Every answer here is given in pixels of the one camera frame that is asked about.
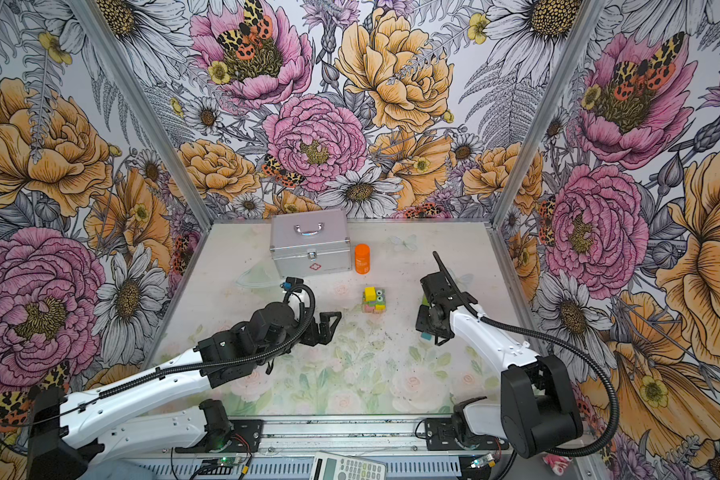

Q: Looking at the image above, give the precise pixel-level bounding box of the yellow cube block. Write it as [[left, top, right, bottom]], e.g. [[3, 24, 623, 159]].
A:
[[363, 287, 377, 303]]

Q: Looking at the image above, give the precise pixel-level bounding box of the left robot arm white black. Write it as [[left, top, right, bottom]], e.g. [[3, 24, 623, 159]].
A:
[[27, 277, 342, 479]]

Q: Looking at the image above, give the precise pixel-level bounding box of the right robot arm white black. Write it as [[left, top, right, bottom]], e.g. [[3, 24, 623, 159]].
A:
[[416, 272, 583, 458]]

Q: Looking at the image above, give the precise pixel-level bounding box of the orange cylinder bottle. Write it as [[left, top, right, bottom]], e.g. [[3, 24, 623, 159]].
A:
[[354, 244, 371, 275]]

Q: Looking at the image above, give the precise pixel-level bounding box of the silver aluminium case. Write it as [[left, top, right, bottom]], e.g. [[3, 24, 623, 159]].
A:
[[270, 209, 352, 278]]

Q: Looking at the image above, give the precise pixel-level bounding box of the grey calculator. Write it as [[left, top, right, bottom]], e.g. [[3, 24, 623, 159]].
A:
[[309, 452, 387, 480]]

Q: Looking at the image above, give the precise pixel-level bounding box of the pink white crumpled wrapper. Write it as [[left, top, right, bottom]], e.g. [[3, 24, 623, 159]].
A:
[[543, 454, 572, 477]]

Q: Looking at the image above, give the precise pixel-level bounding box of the aluminium front rail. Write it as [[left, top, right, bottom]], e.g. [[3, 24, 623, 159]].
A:
[[86, 412, 595, 457]]

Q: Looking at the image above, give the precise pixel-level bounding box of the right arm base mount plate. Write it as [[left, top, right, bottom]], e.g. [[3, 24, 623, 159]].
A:
[[415, 417, 508, 452]]

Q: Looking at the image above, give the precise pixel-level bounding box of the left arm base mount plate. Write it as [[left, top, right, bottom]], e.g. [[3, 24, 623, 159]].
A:
[[220, 418, 265, 454]]

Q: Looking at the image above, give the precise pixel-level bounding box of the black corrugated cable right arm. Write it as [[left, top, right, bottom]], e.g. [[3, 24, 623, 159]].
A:
[[431, 251, 620, 458]]

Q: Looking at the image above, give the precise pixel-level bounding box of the aluminium frame corner post right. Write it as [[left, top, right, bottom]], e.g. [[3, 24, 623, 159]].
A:
[[490, 0, 607, 230]]

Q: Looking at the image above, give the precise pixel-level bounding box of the aluminium frame corner post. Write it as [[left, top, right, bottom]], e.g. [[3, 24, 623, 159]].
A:
[[490, 0, 607, 230], [70, 1, 213, 234]]

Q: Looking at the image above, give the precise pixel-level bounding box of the aluminium frame corner post left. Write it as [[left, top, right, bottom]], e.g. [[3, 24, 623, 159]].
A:
[[70, 1, 213, 234]]

